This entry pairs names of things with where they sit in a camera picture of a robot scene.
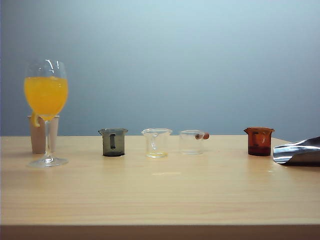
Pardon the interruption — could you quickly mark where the clear measuring cup wooden handle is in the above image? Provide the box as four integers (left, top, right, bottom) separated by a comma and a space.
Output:
178, 129, 210, 155

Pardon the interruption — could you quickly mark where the amber measuring cup with grenadine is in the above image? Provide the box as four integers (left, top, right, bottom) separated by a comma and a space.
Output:
243, 126, 275, 157

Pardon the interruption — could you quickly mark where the yellow citrus peel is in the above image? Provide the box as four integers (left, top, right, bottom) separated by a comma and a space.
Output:
31, 111, 41, 128

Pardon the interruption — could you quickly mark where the beige paper cup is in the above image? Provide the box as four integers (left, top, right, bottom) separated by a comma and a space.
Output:
27, 114, 61, 154

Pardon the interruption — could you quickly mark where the dark grey measuring cup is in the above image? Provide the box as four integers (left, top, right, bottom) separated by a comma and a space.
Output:
97, 128, 129, 157

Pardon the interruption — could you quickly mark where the wine glass with orange drink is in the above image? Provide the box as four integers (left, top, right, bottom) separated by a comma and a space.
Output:
24, 59, 70, 169

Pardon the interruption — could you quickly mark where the clear measuring cup yellow residue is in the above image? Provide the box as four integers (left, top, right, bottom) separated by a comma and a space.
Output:
141, 128, 173, 159

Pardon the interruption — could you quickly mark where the shiny metal scoop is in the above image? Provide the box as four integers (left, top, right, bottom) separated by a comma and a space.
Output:
272, 136, 320, 167

